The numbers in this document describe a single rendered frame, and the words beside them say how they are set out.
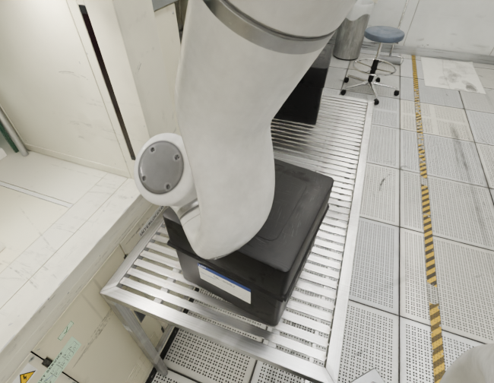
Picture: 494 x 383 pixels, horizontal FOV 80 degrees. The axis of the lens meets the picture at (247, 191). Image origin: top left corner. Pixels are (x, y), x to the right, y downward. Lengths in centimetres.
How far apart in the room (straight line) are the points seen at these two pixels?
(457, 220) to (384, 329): 97
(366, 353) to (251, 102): 150
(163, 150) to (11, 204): 75
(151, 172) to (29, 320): 51
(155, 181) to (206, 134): 12
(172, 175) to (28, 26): 62
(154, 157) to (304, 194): 39
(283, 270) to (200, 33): 43
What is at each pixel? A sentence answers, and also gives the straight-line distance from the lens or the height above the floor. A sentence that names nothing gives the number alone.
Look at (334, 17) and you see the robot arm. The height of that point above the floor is 143.
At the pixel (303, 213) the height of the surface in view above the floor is 101.
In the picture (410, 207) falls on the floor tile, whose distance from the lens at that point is 228.
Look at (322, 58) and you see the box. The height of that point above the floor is 101.
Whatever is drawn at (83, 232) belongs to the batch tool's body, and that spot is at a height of 87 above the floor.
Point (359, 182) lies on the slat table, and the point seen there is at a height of 76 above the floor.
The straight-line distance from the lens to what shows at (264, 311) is 72.
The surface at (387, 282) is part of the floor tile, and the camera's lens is 184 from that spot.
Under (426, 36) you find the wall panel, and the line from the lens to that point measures 482.
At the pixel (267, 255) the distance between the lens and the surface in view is 55.
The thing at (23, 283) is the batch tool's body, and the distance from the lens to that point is 85.
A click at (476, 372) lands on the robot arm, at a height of 119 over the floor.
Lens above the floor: 147
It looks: 44 degrees down
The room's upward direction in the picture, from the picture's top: straight up
